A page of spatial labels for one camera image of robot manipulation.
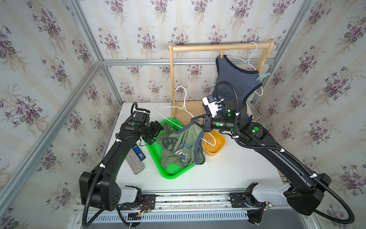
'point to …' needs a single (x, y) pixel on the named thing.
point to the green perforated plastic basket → (172, 171)
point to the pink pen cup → (250, 119)
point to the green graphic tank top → (181, 148)
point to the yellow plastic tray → (212, 142)
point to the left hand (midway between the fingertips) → (162, 132)
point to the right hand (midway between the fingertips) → (195, 120)
